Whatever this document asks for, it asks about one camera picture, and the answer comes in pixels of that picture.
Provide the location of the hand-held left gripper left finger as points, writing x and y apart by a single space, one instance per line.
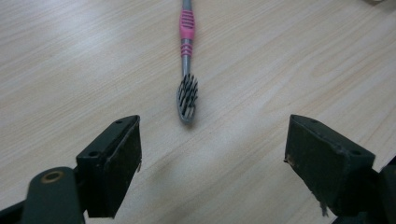
106 174

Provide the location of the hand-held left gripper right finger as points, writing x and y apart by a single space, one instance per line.
330 168

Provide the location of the pink and grey toothbrush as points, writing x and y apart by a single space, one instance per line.
186 25

